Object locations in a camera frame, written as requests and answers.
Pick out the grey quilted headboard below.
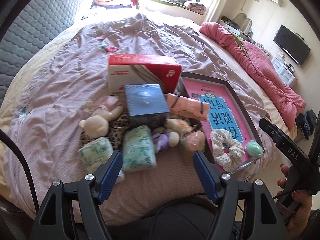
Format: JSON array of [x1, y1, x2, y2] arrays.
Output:
[[1, 0, 93, 99]]

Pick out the pink rolled towel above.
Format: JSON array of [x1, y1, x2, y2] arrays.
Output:
[[167, 93, 210, 121]]

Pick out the dark clothes on floor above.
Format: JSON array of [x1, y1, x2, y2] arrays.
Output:
[[296, 110, 317, 140]]

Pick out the white drawer cabinet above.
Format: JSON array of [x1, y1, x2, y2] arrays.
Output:
[[271, 57, 297, 88]]

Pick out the cream plush bear toy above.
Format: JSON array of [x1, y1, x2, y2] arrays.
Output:
[[79, 95, 124, 139]]

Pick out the purple cream plush toy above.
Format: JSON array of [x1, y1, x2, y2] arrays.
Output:
[[152, 118, 193, 154]]

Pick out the vanity mirror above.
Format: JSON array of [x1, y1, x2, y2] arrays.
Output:
[[233, 12, 253, 36]]

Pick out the dark shallow tray box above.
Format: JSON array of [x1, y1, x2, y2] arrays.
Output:
[[182, 72, 265, 173]]

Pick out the white floral scrunchie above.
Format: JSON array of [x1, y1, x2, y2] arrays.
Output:
[[210, 129, 245, 172]]

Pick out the pink quilted comforter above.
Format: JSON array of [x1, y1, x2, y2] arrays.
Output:
[[200, 22, 306, 129]]

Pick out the orange sponge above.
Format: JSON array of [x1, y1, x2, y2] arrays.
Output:
[[181, 131, 206, 152]]

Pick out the person's right hand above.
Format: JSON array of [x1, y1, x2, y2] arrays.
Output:
[[276, 164, 313, 234]]

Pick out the black cable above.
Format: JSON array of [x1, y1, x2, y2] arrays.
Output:
[[0, 128, 41, 214]]

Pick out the pink Chinese workbook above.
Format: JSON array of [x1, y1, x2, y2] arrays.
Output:
[[182, 75, 262, 153]]

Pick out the green tissue pack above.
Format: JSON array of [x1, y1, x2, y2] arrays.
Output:
[[123, 125, 157, 173], [78, 137, 114, 173]]

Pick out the black wall television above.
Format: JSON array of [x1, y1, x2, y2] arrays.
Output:
[[273, 25, 311, 66]]

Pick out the dark blue square box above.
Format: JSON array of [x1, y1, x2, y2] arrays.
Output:
[[124, 84, 169, 129]]

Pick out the red white tissue box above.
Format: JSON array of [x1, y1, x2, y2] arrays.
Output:
[[107, 54, 182, 95]]

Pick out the bedding pile on windowsill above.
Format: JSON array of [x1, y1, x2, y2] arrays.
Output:
[[158, 0, 206, 15]]

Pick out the green sponge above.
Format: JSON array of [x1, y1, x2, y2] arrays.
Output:
[[245, 140, 264, 158]]

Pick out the cream window curtain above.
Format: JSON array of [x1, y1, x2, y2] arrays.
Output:
[[204, 0, 227, 22]]

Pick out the lilac wrinkled bed sheet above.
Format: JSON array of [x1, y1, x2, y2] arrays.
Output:
[[1, 13, 286, 225]]

